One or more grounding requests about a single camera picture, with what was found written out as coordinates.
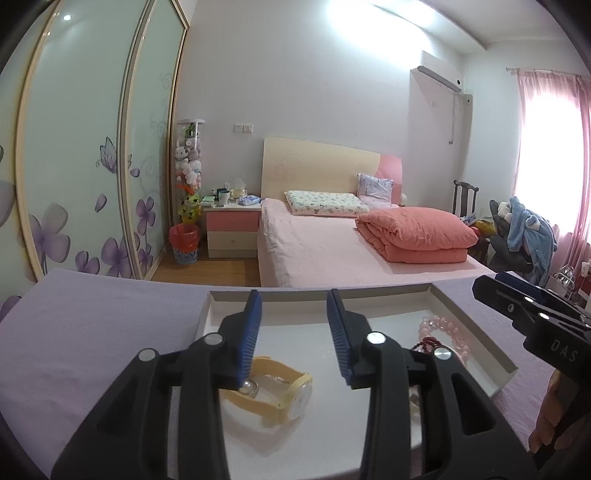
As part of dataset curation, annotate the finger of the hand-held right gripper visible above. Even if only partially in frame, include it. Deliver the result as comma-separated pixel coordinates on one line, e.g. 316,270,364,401
494,271,591,319
472,274,581,337

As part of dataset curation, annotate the clear tube of plush toys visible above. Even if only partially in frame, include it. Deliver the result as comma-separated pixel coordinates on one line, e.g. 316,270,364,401
173,119,205,227

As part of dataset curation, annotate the grey cardboard tray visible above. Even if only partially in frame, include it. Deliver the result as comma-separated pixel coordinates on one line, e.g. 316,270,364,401
166,283,519,480

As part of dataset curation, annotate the patterned white pillow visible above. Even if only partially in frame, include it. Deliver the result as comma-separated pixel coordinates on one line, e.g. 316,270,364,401
284,189,365,217

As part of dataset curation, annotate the dark red bead bracelet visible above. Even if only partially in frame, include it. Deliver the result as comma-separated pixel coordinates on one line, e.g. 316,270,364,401
411,337,446,355

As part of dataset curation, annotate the pink and beige nightstand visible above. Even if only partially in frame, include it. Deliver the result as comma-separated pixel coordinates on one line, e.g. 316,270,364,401
203,203,262,259

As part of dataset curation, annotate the person's right hand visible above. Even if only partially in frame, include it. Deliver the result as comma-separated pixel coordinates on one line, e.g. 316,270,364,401
527,371,572,457

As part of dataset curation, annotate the yellow wrist watch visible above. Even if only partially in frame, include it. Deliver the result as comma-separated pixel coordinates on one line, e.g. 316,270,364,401
219,356,313,428

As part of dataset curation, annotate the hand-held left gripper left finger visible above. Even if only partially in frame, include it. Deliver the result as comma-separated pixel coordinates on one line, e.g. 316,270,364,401
51,290,263,480

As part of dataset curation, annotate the dark wooden chair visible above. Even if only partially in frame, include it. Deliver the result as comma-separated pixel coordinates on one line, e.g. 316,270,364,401
452,180,490,259

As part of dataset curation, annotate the yellow green plush toy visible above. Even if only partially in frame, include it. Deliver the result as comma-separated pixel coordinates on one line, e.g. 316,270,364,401
178,191,204,227

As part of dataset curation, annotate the bin with red bag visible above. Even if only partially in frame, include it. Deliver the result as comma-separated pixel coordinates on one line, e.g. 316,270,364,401
168,224,201,265

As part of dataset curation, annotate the grey chair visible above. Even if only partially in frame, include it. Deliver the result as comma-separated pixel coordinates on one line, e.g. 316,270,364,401
487,199,536,275

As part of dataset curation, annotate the white air conditioner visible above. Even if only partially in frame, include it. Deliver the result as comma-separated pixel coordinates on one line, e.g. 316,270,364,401
410,51,463,93

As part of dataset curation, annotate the folded orange quilt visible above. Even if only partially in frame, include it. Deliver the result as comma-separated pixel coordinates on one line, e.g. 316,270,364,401
355,207,480,264

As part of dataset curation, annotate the blue plush garment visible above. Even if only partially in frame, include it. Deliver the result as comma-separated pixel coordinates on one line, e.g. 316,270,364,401
505,196,560,287

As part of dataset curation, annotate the sliding wardrobe with flower print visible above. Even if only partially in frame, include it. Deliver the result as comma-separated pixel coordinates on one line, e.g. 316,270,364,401
0,0,190,319

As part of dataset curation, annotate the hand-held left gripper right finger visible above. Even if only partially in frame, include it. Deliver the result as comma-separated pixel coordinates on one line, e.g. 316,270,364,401
326,289,539,480

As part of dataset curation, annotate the white pipe duct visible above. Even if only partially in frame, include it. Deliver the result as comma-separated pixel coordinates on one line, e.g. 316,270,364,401
450,92,474,146

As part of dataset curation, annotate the bed with pink sheet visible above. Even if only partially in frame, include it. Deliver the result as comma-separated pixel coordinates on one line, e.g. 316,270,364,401
257,198,495,288

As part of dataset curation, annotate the pink curtain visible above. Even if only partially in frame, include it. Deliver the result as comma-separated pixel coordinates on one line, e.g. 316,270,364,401
515,69,591,296

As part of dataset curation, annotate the pink bead bracelet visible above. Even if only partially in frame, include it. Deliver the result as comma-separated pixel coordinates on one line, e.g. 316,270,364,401
419,315,472,363

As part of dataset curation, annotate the lilac printed pillow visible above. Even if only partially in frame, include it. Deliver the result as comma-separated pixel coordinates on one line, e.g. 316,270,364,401
357,174,394,204

